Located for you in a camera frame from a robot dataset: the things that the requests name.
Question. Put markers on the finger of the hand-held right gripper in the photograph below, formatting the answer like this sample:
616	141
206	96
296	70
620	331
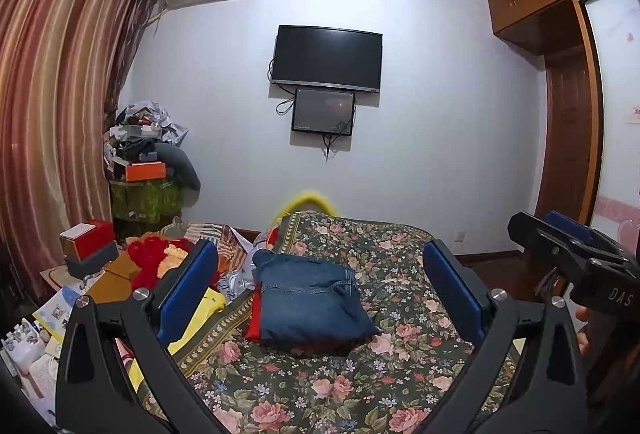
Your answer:
570	225
535	231

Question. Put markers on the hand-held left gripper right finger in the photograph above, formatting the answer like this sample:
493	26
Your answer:
452	294

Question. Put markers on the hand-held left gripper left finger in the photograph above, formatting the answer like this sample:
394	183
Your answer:
190	294

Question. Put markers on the blue denim jeans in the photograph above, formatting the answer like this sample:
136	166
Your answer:
310	299

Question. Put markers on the person's right hand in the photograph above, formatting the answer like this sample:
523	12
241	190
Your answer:
582	339

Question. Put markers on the red and yellow knitted cloth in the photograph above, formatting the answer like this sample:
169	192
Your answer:
155	256

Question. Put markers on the white printed cloth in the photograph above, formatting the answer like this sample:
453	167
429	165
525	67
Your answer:
240	281

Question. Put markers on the patchwork cloth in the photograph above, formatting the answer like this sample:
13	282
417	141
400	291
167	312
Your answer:
220	236

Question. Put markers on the brown cardboard sheet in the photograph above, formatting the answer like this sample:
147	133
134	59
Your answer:
115	281

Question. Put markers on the green covered cabinet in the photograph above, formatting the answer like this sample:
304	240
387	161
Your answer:
145	204

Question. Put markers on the grey box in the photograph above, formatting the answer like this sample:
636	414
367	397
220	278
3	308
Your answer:
92	261

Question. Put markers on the red and white box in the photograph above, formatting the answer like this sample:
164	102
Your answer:
87	236

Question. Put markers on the white sliding wardrobe door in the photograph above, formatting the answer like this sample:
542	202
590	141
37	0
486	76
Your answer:
620	114

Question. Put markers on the pink paper notice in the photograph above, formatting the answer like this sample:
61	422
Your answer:
636	114

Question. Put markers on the grey garment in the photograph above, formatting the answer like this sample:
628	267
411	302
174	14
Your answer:
180	164

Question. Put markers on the orange box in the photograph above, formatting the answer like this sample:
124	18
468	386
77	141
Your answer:
145	171

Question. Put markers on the floral dark green blanket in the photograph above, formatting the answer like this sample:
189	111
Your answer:
350	379

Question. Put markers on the illustrated booklet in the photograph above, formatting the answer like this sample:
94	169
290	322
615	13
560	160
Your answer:
55	311

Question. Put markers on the yellow fuzzy object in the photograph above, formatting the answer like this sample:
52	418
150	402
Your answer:
305	201

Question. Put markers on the pile of clutter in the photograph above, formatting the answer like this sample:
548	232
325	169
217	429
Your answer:
137	129

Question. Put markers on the white plastic tray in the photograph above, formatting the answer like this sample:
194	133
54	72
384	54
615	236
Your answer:
22	341

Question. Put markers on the striped brown curtain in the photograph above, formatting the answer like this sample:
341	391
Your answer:
55	104

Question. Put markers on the white wall socket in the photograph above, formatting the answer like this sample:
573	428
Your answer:
460	236

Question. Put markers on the small black wall monitor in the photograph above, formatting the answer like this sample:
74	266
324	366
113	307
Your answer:
324	110

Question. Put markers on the black wall television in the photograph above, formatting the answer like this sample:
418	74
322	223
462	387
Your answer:
327	58

